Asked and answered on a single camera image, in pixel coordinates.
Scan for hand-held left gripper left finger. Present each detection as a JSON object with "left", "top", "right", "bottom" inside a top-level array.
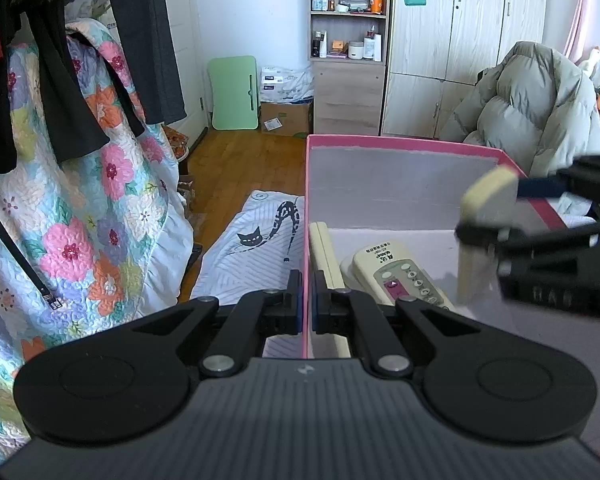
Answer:
[{"left": 130, "top": 270, "right": 305, "bottom": 378}]

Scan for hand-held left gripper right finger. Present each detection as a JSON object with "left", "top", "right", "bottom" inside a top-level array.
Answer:
[{"left": 311, "top": 270, "right": 481, "bottom": 378}]

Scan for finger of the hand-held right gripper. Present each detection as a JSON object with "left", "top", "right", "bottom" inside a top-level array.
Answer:
[
  {"left": 517, "top": 154, "right": 600, "bottom": 202},
  {"left": 454, "top": 207, "right": 600, "bottom": 261}
]

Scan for thick cream remote control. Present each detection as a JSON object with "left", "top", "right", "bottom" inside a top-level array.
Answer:
[{"left": 457, "top": 166, "right": 520, "bottom": 306}]

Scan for long cream remote control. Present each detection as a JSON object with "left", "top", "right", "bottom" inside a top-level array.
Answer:
[{"left": 309, "top": 221, "right": 353, "bottom": 358}]

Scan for pink cardboard box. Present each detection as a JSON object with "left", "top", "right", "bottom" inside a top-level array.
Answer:
[{"left": 304, "top": 134, "right": 600, "bottom": 466}]

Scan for grey printed table mat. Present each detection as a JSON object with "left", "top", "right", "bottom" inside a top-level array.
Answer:
[{"left": 190, "top": 190, "right": 308, "bottom": 358}]

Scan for grey puffer jacket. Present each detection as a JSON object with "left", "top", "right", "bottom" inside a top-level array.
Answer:
[{"left": 440, "top": 41, "right": 600, "bottom": 178}]

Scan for light wooden wardrobe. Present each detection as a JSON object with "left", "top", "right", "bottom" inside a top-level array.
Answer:
[{"left": 382, "top": 0, "right": 551, "bottom": 138}]

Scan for pink curtain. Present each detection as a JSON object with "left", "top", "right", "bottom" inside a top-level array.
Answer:
[{"left": 562, "top": 0, "right": 599, "bottom": 61}]

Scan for brown cardboard box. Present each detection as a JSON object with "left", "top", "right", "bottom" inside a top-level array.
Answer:
[{"left": 260, "top": 101, "right": 314, "bottom": 136}]

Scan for wooden shelf unit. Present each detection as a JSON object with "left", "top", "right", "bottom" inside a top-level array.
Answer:
[{"left": 308, "top": 0, "right": 392, "bottom": 136}]

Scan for green folding table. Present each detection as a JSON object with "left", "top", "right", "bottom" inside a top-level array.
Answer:
[{"left": 207, "top": 56, "right": 259, "bottom": 131}]

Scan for floral quilt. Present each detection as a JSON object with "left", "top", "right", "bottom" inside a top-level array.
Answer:
[{"left": 0, "top": 17, "right": 196, "bottom": 467}]

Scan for black belt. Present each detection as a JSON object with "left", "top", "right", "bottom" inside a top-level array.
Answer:
[{"left": 0, "top": 185, "right": 64, "bottom": 314}]

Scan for white door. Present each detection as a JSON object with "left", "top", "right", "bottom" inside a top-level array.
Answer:
[{"left": 167, "top": 0, "right": 211, "bottom": 146}]

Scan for grey hanging garment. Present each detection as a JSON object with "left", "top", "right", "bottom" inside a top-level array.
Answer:
[{"left": 97, "top": 0, "right": 187, "bottom": 126}]

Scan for black hanging garment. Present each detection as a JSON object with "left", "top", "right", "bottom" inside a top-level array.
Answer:
[{"left": 0, "top": 0, "right": 146, "bottom": 173}]

